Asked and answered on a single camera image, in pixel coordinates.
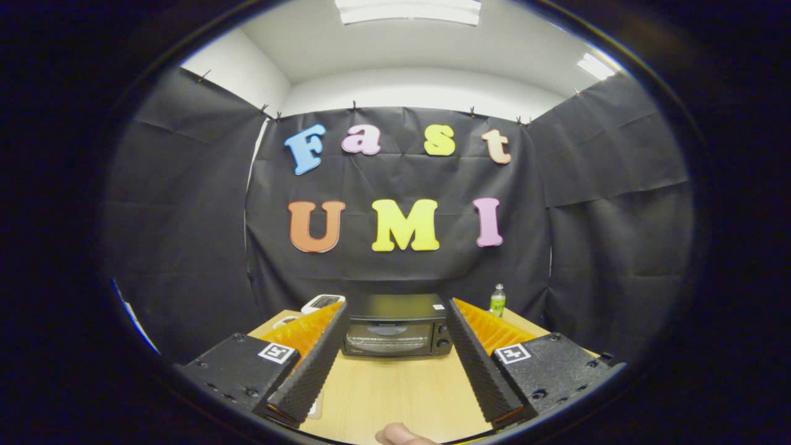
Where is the white pop-up toaster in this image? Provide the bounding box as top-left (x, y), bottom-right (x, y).
top-left (301, 294), bottom-right (345, 316)

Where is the long ceiling light panel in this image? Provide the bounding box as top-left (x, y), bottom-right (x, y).
top-left (336, 0), bottom-right (481, 27)

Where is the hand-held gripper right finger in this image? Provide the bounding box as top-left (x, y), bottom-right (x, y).
top-left (445, 298), bottom-right (619, 427)

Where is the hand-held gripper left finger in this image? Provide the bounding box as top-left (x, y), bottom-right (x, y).
top-left (175, 300), bottom-right (350, 427)

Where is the black toaster oven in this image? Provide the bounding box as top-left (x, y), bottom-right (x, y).
top-left (342, 294), bottom-right (454, 359)

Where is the small ceiling light panel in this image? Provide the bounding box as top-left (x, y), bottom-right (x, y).
top-left (578, 53), bottom-right (617, 81)

